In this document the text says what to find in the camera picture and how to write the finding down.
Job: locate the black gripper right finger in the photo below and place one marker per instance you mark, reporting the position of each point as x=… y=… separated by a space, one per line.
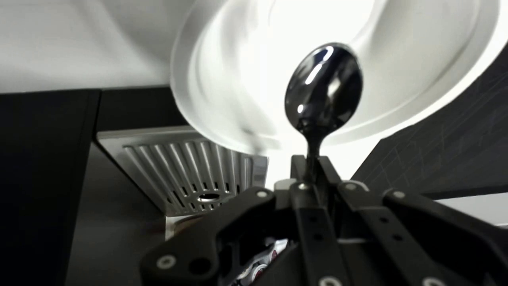
x=424 y=243

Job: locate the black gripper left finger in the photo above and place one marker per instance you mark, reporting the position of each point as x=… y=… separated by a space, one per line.
x=219 y=247

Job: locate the silver spoon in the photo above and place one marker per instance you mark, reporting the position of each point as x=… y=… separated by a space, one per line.
x=322 y=95

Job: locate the white bowl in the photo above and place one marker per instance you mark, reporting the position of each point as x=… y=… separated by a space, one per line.
x=262 y=77

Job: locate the black Keurig coffee machine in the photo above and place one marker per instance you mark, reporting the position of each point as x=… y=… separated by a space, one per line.
x=68 y=214

